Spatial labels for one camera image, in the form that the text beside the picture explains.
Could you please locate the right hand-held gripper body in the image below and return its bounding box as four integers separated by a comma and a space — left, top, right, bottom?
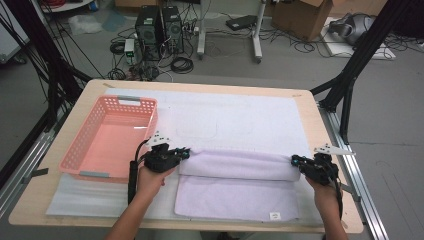
299, 143, 357, 187

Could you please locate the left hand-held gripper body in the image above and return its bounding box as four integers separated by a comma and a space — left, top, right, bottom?
143, 130, 182, 174

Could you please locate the pink plastic basket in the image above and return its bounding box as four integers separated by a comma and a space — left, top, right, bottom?
58, 94, 159, 185

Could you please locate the lilac printed towel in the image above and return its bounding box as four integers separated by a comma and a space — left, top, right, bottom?
173, 148, 303, 223

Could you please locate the person's right hand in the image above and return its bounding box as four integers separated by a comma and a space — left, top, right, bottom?
305, 176, 342, 215

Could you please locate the white grid mat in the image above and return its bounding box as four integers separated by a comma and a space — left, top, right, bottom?
99, 87, 323, 225

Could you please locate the grey foam sheet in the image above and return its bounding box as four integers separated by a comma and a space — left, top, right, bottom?
45, 173, 161, 219

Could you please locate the white flat board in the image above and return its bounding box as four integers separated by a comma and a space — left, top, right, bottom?
320, 16, 397, 61

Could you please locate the small white box green light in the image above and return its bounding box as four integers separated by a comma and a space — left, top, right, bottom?
123, 38, 136, 64

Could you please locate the black computer tower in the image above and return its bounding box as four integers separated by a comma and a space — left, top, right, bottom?
134, 4, 164, 63
161, 5, 185, 56

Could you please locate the open cardboard box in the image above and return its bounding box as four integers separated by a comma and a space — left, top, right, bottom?
270, 0, 334, 43

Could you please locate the grey rounded device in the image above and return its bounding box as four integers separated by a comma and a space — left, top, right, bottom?
328, 12, 377, 46

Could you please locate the black flat box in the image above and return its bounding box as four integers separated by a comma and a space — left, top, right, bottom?
225, 14, 258, 32

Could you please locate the teal sheet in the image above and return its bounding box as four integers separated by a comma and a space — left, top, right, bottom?
101, 11, 128, 33

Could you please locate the clear plastic bag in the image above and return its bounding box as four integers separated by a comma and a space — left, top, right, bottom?
68, 13, 104, 36

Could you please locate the white round table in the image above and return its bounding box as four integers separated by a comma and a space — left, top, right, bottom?
39, 0, 95, 14

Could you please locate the white cabinet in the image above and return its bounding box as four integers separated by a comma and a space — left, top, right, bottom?
0, 0, 31, 64

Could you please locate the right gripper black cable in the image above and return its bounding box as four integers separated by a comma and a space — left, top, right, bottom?
328, 162, 345, 222

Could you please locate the grey rail bracket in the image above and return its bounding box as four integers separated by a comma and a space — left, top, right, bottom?
340, 183, 363, 203

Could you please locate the aluminium rail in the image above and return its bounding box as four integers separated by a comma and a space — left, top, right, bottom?
0, 109, 65, 218
318, 103, 390, 240

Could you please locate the coiled black cable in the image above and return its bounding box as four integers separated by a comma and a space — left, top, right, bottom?
107, 67, 127, 81
109, 41, 126, 56
170, 56, 195, 75

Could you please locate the black metal frame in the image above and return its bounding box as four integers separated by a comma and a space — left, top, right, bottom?
309, 0, 414, 146
0, 0, 94, 132

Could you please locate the black rail bracket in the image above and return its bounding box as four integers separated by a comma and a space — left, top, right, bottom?
21, 167, 50, 185

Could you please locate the white stand frame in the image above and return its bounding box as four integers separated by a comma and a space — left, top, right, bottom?
196, 0, 268, 64

